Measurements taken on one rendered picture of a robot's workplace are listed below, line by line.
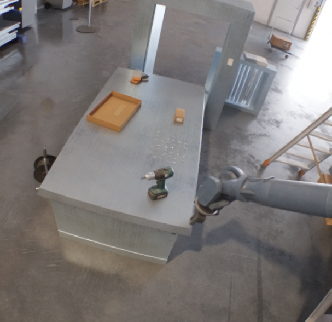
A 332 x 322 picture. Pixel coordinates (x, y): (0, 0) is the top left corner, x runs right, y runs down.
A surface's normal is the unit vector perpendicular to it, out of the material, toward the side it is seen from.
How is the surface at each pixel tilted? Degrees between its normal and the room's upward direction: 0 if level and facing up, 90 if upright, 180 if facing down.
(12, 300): 0
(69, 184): 0
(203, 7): 90
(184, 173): 0
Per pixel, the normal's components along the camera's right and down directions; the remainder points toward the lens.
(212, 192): -0.83, 0.07
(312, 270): 0.20, -0.72
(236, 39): -0.19, 0.64
